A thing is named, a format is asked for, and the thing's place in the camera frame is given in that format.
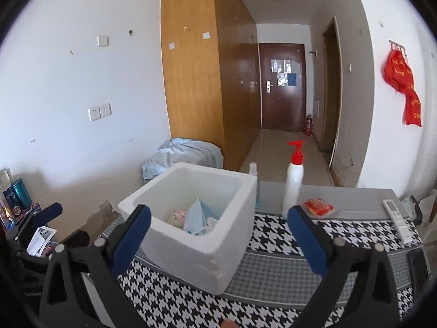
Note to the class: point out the small blue spray bottle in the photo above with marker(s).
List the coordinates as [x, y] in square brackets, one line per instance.
[253, 170]

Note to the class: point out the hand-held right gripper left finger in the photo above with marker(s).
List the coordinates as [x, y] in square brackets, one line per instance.
[131, 242]

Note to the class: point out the red plastic bag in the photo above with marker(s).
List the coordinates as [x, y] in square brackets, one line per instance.
[397, 70]
[413, 109]

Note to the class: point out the blue face mask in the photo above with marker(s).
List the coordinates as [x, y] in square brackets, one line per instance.
[198, 215]

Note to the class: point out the white foam box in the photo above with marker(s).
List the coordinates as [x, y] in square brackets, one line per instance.
[191, 263]

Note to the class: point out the red snack packet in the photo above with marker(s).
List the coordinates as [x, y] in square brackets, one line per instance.
[317, 207]

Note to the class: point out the blue paper notice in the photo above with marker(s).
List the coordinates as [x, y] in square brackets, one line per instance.
[292, 79]

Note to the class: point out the teal can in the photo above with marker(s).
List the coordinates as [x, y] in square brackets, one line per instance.
[21, 193]

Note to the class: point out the white wall socket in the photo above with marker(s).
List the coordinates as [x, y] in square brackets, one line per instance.
[94, 113]
[105, 110]

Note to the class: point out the wooden interior door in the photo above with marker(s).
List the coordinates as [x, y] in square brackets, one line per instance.
[331, 109]

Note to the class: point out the light blue bedding pile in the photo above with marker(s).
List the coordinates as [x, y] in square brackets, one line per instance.
[184, 153]

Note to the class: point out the white light switch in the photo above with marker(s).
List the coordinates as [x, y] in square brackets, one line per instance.
[102, 41]

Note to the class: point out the metal wall hook rack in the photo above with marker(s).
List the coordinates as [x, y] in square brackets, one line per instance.
[397, 45]

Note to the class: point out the pink patterned pouch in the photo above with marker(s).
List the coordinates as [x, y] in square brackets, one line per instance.
[178, 217]

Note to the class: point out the white remote control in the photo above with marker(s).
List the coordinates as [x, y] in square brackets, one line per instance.
[397, 220]

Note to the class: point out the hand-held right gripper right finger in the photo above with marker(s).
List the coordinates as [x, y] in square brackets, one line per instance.
[307, 242]

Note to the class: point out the red fire extinguisher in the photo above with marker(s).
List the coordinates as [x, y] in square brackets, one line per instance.
[309, 126]

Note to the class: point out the blue printed box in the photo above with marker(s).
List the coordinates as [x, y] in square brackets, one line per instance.
[10, 208]

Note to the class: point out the dark brown entrance door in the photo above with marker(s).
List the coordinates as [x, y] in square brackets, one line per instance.
[283, 109]

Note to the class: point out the houndstooth tablecloth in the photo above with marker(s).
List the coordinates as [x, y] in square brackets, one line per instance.
[273, 235]

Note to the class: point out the wooden wardrobe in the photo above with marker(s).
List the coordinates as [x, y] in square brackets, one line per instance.
[191, 92]

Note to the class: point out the white lotion pump bottle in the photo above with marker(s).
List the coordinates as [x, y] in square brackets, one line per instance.
[293, 188]

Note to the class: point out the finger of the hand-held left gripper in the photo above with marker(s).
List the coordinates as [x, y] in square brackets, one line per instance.
[51, 210]
[34, 258]

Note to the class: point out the printed paper sheet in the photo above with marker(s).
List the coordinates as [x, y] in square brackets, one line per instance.
[41, 241]

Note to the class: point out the black smartphone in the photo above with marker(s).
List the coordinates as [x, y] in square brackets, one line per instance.
[418, 266]

